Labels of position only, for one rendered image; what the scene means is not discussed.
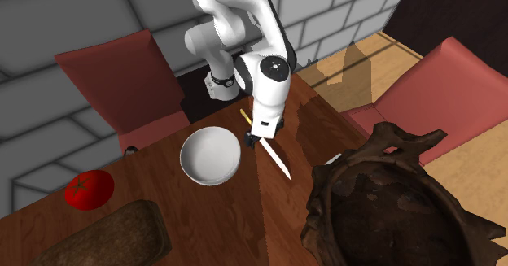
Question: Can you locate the white bowl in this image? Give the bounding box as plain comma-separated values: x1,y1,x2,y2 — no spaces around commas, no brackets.
179,126,242,187

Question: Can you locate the brown bread loaf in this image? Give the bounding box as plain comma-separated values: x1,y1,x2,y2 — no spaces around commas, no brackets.
27,199,173,266

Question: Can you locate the red chair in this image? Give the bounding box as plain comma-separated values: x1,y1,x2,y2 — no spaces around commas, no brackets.
339,36,508,167
54,28,192,155

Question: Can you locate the brown wooden table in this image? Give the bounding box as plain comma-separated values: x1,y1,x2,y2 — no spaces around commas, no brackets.
0,72,369,266

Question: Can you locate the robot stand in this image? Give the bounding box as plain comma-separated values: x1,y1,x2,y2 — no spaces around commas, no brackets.
175,50,255,124

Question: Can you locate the dark brown spiky bowl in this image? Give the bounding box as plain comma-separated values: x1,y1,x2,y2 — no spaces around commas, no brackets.
300,121,508,266

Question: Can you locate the yellow-handled white knife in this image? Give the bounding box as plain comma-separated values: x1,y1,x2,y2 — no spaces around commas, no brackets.
239,108,293,181

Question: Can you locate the red tomato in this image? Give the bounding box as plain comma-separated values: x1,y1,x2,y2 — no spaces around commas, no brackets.
64,169,116,211

